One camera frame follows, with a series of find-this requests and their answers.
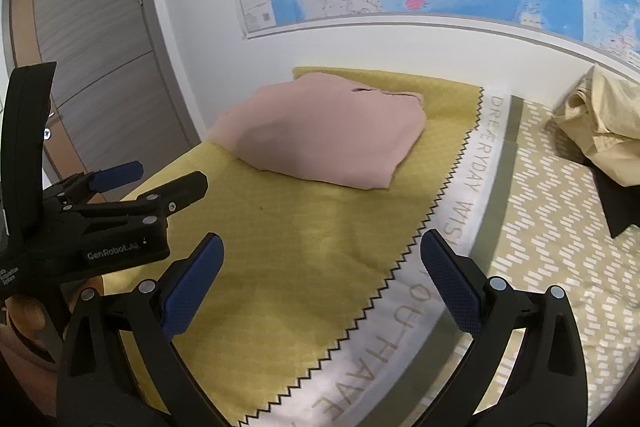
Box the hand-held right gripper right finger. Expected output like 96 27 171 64
415 229 588 427

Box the cream garment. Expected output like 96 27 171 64
552 64 640 188

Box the grey wooden wardrobe door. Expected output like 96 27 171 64
10 0 203 202

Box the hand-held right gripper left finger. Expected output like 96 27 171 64
56 232 236 427

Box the patchwork printed bed sheet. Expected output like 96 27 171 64
100 66 640 427

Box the person's left hand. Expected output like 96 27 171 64
0 293 63 413

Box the black garment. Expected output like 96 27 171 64
567 157 640 239

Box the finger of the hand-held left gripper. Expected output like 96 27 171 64
60 171 209 228
42 161 144 208

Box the pink garment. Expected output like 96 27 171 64
207 72 427 191

